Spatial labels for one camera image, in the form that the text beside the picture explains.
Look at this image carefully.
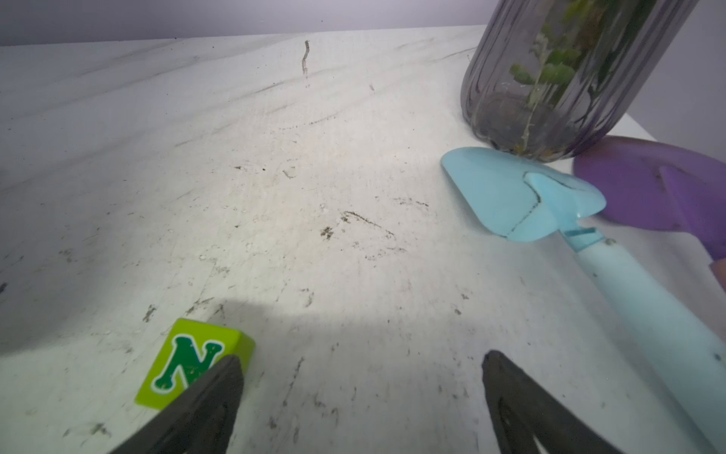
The purple pink toy shovel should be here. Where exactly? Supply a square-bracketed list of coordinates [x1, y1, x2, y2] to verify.
[573, 136, 725, 286]

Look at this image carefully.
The dark glass vase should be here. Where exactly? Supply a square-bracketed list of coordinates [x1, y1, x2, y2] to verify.
[461, 0, 697, 163]

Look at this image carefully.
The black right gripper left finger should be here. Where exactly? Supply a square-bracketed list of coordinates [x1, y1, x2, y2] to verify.
[113, 356, 245, 454]

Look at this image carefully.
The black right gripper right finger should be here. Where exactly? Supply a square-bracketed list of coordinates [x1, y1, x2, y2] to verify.
[481, 350, 619, 453]

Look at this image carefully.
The light blue toy shovel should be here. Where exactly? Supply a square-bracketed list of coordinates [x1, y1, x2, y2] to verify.
[442, 147, 725, 453]

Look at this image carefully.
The green N letter block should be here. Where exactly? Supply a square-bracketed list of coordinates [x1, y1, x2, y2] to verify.
[134, 319, 256, 410]

